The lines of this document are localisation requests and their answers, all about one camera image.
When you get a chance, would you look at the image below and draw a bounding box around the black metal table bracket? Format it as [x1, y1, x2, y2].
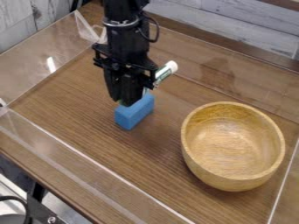
[25, 180, 68, 224]

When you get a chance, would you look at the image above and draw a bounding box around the clear acrylic tray wall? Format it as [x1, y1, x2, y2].
[0, 5, 299, 224]

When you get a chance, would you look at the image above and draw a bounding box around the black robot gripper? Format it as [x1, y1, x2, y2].
[92, 20, 158, 107]

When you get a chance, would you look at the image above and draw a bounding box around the blue foam block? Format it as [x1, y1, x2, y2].
[114, 93, 154, 130]

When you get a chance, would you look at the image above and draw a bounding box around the brown wooden bowl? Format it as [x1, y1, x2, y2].
[181, 101, 285, 192]

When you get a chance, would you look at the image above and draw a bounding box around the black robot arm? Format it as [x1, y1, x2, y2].
[92, 0, 160, 107]

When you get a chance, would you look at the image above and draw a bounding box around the black cable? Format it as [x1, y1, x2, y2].
[0, 195, 31, 224]

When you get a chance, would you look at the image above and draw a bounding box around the green dry erase marker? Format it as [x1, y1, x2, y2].
[117, 59, 180, 107]

